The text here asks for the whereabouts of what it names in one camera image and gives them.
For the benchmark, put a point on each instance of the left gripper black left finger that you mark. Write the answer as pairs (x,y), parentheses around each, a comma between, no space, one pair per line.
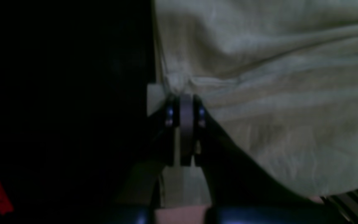
(144,184)

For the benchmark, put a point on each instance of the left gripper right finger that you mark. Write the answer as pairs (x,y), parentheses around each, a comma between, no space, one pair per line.
(233,177)

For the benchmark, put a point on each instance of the green T-shirt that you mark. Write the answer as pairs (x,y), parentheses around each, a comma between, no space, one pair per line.
(280,77)

